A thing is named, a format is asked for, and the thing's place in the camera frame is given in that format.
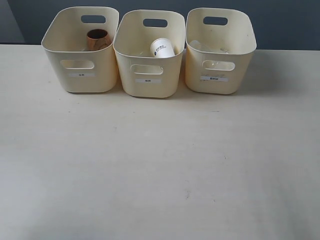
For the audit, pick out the white paper cup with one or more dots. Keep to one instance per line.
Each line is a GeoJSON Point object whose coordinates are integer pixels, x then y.
{"type": "Point", "coordinates": [162, 48]}

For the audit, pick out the brown wooden cup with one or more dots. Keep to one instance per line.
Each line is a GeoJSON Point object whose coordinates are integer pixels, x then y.
{"type": "Point", "coordinates": [98, 39]}

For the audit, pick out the middle cream plastic bin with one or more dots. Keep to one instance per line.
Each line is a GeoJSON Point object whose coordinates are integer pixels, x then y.
{"type": "Point", "coordinates": [141, 74]}

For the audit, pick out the right cream plastic bin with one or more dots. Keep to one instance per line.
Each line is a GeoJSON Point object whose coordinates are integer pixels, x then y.
{"type": "Point", "coordinates": [230, 33]}

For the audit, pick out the clear plastic bottle white cap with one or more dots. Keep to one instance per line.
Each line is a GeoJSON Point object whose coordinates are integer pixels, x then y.
{"type": "Point", "coordinates": [217, 65]}

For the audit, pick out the cream plastic bin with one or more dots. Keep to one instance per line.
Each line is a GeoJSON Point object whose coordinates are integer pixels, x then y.
{"type": "Point", "coordinates": [141, 74]}
{"type": "Point", "coordinates": [78, 69]}
{"type": "Point", "coordinates": [230, 33]}

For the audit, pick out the left cream plastic bin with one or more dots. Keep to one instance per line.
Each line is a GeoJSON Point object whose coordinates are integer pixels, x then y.
{"type": "Point", "coordinates": [78, 69]}

